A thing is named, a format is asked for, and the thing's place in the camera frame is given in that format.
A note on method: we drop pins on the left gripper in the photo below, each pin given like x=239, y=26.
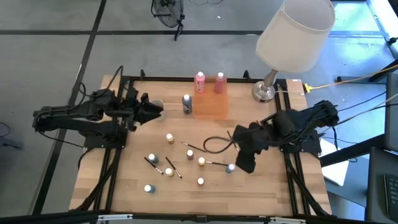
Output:
x=132, y=109

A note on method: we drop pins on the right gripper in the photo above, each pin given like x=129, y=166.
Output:
x=252, y=137

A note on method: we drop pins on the black paintbrush silver ferrule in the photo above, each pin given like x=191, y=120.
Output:
x=229, y=135
x=194, y=147
x=153, y=165
x=173, y=167
x=217, y=163

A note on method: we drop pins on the small sky blue paint bottle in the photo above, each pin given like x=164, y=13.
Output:
x=230, y=168

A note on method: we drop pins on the small yellow paint bottle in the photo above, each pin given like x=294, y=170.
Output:
x=201, y=161
x=169, y=172
x=169, y=138

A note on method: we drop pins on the tall light pink paint bottle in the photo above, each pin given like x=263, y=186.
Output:
x=199, y=84

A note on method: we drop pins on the tall salmon pink paint bottle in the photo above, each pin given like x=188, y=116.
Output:
x=219, y=85

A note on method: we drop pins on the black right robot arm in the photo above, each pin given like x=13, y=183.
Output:
x=304, y=119

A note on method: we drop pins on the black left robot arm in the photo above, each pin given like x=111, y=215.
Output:
x=62, y=113

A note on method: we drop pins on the small green paint bottle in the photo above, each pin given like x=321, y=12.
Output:
x=153, y=158

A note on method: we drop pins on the small magenta paint bottle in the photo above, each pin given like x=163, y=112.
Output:
x=190, y=154

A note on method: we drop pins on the small red paint bottle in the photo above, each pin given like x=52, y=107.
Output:
x=200, y=181

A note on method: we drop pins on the white cup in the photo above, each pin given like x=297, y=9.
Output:
x=163, y=115

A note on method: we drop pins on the translucent orange tray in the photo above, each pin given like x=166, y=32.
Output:
x=210, y=107

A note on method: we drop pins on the white paper sheet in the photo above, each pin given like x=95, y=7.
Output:
x=335, y=172

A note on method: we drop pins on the black beam silver brackets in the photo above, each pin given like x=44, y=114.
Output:
x=199, y=218

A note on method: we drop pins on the black floor fan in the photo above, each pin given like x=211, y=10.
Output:
x=168, y=12

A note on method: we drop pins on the silver table lamp white shade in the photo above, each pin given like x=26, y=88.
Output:
x=295, y=37

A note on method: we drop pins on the dark grey desk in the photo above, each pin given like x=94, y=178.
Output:
x=374, y=186

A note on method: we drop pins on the grey computer monitor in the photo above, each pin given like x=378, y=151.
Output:
x=392, y=118

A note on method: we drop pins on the black keyboard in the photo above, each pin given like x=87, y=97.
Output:
x=392, y=196

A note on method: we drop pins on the black aluminium table frame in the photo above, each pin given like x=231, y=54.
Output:
x=174, y=79

